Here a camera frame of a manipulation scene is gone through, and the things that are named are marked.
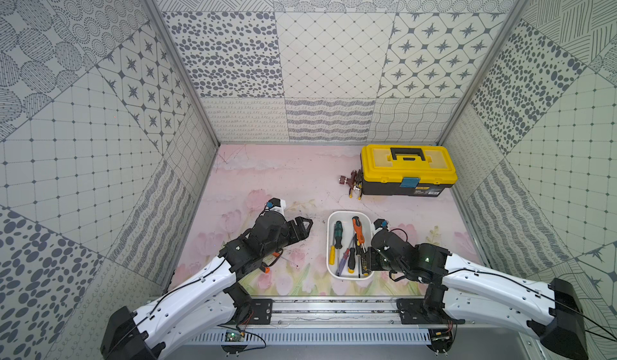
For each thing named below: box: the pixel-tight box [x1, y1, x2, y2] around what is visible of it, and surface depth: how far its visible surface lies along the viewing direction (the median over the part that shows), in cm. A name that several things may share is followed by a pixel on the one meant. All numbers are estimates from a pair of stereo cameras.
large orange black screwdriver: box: [351, 216, 366, 253], surface depth 85 cm
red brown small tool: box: [338, 175, 354, 188], surface depth 106 cm
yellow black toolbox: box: [359, 143, 458, 197], surface depth 93 cm
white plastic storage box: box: [326, 210, 374, 281], surface depth 87 cm
